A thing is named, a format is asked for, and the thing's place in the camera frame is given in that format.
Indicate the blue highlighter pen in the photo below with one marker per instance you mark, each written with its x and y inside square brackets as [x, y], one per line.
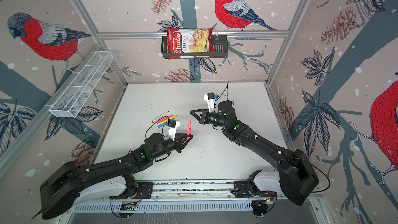
[164, 122]

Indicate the aluminium mounting rail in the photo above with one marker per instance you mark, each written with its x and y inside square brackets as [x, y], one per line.
[201, 190]

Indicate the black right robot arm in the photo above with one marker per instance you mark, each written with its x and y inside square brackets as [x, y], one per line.
[297, 177]

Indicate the yellow highlighter pen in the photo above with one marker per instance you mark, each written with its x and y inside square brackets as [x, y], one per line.
[167, 120]

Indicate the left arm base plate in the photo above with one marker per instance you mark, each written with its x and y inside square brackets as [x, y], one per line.
[140, 190]

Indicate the pink highlighter pen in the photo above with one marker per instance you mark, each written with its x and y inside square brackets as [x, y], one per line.
[164, 119]

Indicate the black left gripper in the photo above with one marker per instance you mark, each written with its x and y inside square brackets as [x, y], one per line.
[178, 141]

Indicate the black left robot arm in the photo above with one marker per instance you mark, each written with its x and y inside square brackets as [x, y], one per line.
[63, 187]

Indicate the black wire basket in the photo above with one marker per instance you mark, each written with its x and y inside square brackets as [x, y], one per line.
[219, 44]

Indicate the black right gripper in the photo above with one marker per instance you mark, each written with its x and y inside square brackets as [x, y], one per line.
[200, 120]

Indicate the pink-red highlighter pen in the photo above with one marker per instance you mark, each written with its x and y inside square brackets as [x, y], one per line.
[189, 131]

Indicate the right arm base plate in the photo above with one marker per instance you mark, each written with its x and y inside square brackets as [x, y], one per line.
[244, 189]

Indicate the white marker pen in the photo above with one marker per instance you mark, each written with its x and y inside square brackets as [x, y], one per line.
[161, 116]

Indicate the red cassava chips bag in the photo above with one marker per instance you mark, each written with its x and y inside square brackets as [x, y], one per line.
[186, 41]

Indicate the white mesh wall tray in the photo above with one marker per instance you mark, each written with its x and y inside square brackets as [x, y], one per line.
[78, 91]

